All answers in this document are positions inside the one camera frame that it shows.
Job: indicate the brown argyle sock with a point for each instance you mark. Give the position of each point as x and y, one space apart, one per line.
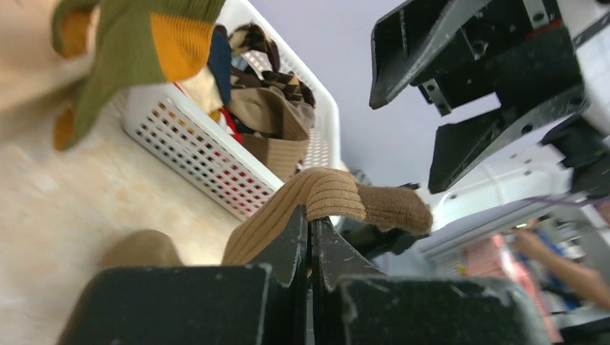
251 37

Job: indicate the olive striped sock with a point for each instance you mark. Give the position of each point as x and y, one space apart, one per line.
137 43

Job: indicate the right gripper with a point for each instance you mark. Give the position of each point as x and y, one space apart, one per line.
457 52

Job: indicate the white plastic laundry basket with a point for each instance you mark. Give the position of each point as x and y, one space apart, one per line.
172 127

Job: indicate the navy blue sock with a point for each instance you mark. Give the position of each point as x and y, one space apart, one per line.
220 62

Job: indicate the person in striped shirt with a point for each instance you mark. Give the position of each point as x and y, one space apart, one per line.
584 281

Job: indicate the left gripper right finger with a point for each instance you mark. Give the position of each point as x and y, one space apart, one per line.
355 303

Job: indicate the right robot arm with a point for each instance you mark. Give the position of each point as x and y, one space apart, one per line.
566 161

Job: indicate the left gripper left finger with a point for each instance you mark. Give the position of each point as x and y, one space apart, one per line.
261 302

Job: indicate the tan ribbed sock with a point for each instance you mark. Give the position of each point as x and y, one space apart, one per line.
321 191
281 127

